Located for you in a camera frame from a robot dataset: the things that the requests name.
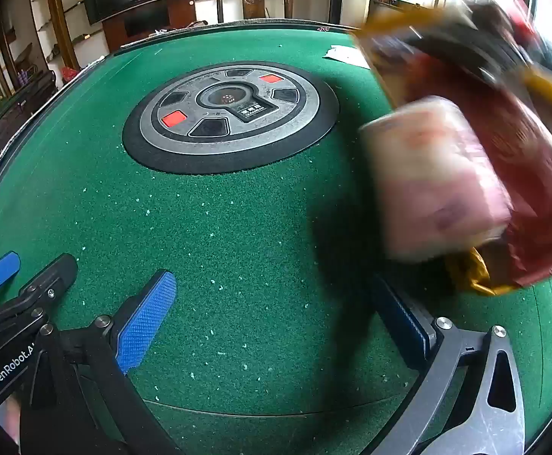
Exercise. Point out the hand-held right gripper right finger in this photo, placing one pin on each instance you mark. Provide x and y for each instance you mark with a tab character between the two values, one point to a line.
399	322

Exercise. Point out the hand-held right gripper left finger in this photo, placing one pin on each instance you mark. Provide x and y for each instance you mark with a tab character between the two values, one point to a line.
145	322

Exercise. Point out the red snack bag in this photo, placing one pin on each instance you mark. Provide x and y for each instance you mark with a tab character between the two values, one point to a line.
532	189

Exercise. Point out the person's left hand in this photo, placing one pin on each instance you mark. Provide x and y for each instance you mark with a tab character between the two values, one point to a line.
10	419

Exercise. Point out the pink tissue pack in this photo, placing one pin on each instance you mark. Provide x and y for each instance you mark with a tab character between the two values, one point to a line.
437	175

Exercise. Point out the round table control panel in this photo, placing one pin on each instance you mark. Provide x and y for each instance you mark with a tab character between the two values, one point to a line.
257	142

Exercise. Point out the white paper sheet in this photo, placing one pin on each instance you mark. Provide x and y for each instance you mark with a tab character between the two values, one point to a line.
344	53

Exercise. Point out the brown television cabinet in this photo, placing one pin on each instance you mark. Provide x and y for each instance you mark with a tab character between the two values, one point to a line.
181	9

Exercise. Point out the wooden wall shelf unit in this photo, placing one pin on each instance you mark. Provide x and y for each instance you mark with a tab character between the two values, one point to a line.
39	4

